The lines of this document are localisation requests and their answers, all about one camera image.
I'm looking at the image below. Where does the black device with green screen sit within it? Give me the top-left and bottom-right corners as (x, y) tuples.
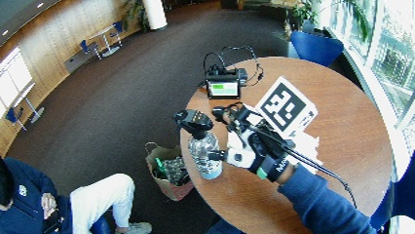
(204, 66), (250, 100)

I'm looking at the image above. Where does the white sheet with black marker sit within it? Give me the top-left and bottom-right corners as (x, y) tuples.
(254, 75), (320, 135)

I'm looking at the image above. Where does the clear plastic water bottle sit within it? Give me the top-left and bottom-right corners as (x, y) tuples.
(187, 130), (225, 180)

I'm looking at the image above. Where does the brown paper bag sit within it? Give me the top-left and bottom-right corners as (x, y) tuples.
(144, 141), (196, 202)

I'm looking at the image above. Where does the blue chair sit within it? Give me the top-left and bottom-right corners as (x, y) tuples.
(112, 20), (127, 34)
(4, 106), (28, 132)
(289, 30), (346, 68)
(79, 39), (104, 61)

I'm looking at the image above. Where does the green potted plant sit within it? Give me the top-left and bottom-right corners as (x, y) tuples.
(274, 0), (374, 43)
(123, 0), (151, 31)

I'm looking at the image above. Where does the white column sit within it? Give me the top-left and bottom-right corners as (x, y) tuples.
(141, 0), (169, 31)

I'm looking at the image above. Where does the small round table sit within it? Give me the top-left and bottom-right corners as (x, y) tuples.
(90, 23), (125, 59)

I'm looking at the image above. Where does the grey bench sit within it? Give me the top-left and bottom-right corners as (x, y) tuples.
(63, 50), (95, 74)

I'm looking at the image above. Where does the large window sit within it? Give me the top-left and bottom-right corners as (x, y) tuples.
(324, 0), (415, 165)

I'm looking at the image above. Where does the grey standing table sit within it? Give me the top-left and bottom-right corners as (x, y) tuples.
(12, 82), (46, 125)

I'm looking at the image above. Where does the white board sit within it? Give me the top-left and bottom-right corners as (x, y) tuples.
(0, 45), (36, 110)

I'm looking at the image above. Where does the black camera on small tripod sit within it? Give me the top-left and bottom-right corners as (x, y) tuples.
(173, 109), (216, 140)

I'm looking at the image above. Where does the black device cable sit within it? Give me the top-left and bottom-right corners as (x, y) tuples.
(201, 45), (266, 88)

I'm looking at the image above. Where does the black glove cable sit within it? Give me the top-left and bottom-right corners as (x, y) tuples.
(241, 121), (360, 210)

